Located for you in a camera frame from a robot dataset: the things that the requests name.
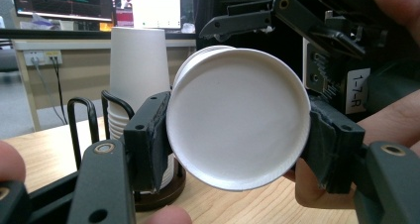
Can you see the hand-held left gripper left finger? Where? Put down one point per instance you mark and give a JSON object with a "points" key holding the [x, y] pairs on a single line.
{"points": [[147, 144]]}

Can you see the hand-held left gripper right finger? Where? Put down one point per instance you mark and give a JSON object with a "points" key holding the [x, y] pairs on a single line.
{"points": [[333, 144]]}

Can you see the dark cup holder rack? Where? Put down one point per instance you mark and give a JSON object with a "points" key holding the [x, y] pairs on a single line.
{"points": [[165, 194]]}

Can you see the stack of white paper cups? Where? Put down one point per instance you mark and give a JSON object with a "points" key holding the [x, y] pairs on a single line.
{"points": [[138, 65]]}

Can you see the single white paper cup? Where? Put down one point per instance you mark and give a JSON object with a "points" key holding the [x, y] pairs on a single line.
{"points": [[237, 118]]}

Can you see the bright screen monitor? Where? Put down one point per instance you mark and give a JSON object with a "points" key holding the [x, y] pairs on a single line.
{"points": [[155, 7]]}

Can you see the light wooden desk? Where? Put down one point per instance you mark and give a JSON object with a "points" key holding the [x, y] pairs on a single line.
{"points": [[85, 72]]}

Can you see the white power strip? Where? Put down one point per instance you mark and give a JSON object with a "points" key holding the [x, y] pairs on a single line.
{"points": [[41, 57]]}

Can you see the crumpled clear plastic bag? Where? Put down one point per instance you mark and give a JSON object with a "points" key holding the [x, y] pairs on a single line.
{"points": [[41, 22]]}

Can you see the dark screen monitor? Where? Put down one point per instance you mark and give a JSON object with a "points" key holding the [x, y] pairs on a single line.
{"points": [[62, 1]]}

